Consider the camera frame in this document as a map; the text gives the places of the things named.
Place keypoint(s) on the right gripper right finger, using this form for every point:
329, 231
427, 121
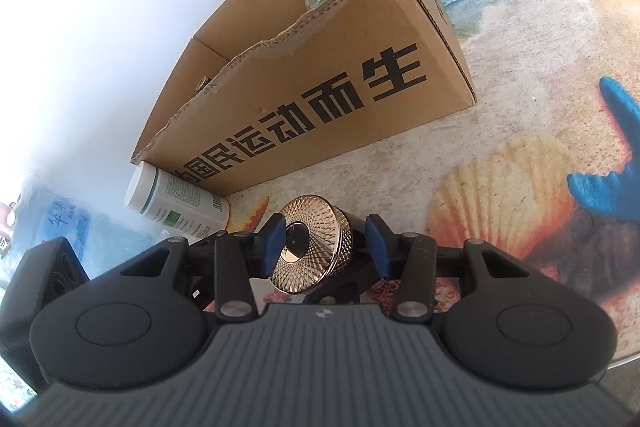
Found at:
409, 258

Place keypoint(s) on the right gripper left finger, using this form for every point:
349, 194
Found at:
240, 257

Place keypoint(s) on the gold lid dark jar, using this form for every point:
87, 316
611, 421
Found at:
324, 254

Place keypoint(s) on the white green pill bottle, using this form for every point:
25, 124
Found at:
174, 203

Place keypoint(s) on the black gold cylinder tube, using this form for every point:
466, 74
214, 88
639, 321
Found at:
203, 83

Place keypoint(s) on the blue water jug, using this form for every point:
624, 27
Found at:
100, 242

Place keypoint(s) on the large brown cardboard box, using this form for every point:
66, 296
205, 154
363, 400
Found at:
292, 87

